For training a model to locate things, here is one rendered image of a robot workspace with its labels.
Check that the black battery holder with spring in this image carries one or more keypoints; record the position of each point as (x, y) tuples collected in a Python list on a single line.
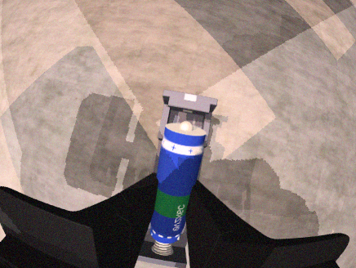
[(178, 107)]

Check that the blue cylindrical battery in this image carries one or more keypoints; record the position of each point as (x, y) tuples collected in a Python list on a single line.
[(178, 164)]

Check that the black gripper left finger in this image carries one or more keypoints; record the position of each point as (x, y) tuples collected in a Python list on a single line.
[(105, 235)]

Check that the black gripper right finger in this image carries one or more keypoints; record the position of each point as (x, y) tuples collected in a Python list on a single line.
[(218, 238)]

